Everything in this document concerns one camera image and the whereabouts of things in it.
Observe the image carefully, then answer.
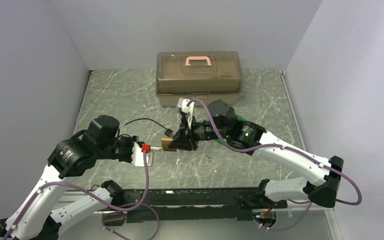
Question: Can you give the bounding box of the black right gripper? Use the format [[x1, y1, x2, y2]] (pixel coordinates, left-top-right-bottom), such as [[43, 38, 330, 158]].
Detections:
[[168, 113, 229, 151]]

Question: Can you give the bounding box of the black cable lock loop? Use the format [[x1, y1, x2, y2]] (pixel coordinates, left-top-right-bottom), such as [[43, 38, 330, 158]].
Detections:
[[124, 118, 175, 137]]

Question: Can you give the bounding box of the brass padlock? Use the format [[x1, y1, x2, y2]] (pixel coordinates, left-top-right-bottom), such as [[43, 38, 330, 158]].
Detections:
[[149, 138, 178, 167]]

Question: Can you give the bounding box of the small silver key pair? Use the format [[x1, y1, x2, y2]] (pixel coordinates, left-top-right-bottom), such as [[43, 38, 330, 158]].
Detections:
[[205, 154, 214, 166]]

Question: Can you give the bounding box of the green cable lock loop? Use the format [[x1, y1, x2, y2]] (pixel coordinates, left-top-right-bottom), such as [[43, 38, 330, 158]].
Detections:
[[215, 114, 247, 144]]

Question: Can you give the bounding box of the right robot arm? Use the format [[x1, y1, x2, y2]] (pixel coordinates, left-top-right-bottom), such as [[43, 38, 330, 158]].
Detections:
[[168, 98, 344, 208]]

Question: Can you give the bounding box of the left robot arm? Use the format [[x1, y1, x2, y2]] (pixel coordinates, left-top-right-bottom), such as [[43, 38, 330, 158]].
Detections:
[[0, 115, 138, 240]]

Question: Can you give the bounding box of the translucent brown plastic toolbox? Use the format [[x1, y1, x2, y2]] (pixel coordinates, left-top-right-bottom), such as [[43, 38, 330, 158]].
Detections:
[[155, 51, 243, 107]]

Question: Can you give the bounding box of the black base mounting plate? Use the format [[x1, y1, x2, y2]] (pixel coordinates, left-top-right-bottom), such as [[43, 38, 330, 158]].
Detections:
[[90, 187, 289, 227]]

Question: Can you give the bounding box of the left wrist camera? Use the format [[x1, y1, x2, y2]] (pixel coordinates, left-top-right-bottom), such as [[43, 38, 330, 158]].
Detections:
[[131, 142, 153, 167]]

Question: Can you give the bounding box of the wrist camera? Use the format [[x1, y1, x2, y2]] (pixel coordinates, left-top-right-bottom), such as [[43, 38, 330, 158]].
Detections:
[[176, 97, 195, 129], [131, 142, 153, 167]]

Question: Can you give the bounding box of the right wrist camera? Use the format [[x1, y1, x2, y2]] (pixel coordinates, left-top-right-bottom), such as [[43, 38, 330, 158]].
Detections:
[[176, 97, 195, 129]]

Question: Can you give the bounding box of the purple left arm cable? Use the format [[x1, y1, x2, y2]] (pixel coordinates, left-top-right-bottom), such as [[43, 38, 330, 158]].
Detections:
[[1, 150, 161, 240]]

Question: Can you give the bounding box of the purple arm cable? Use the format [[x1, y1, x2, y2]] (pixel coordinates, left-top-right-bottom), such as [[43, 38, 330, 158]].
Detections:
[[186, 97, 363, 233], [1, 150, 161, 240]]

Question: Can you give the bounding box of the pink toolbox handle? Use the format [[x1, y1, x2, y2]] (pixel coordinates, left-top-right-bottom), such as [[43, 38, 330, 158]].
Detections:
[[184, 55, 212, 67]]

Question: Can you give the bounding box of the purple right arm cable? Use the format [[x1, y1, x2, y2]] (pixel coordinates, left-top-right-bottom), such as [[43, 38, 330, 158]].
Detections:
[[186, 97, 363, 233]]

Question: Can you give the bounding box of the aluminium extrusion rail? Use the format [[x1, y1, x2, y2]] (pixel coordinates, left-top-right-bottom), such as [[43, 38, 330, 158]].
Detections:
[[286, 199, 334, 211]]

